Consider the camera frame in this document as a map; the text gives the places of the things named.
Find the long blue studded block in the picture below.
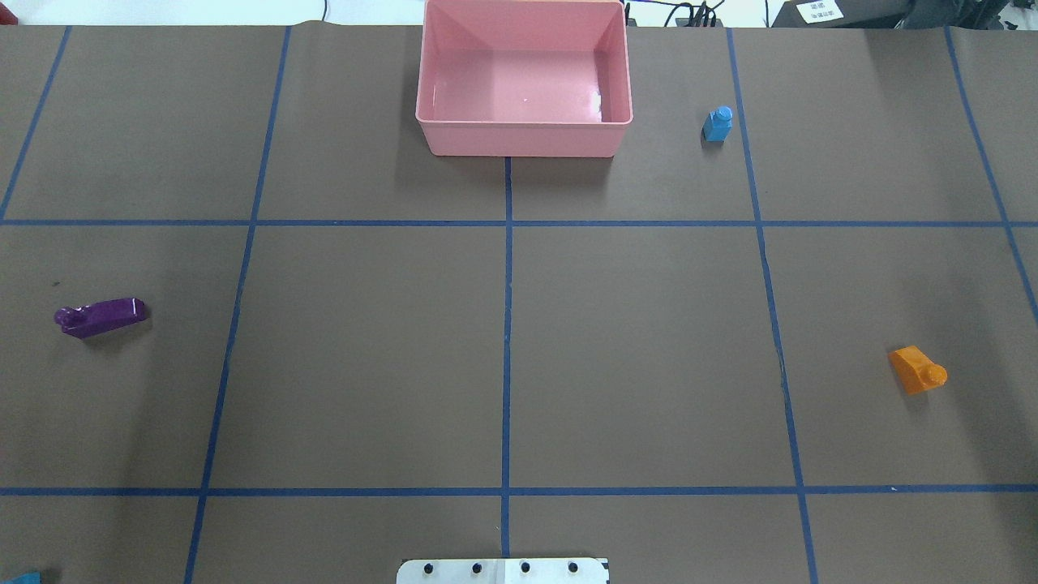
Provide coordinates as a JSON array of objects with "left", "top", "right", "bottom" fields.
[{"left": 1, "top": 572, "right": 40, "bottom": 584}]

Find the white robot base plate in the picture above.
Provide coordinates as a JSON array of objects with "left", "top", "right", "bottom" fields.
[{"left": 397, "top": 557, "right": 611, "bottom": 583}]

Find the dark box with label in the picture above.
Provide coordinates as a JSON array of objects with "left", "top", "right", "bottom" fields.
[{"left": 769, "top": 1, "right": 871, "bottom": 28}]

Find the orange sloped block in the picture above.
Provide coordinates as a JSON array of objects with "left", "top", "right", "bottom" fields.
[{"left": 887, "top": 346, "right": 949, "bottom": 395}]

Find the purple sloped block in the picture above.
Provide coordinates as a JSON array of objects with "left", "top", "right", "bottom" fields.
[{"left": 53, "top": 297, "right": 149, "bottom": 340}]

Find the brown paper table mat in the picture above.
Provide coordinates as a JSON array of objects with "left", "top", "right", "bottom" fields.
[{"left": 2, "top": 22, "right": 1036, "bottom": 583}]

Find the pink plastic box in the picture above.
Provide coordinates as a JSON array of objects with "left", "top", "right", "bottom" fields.
[{"left": 415, "top": 1, "right": 633, "bottom": 158}]

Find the small blue block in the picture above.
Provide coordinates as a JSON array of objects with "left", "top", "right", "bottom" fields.
[{"left": 701, "top": 105, "right": 734, "bottom": 143}]

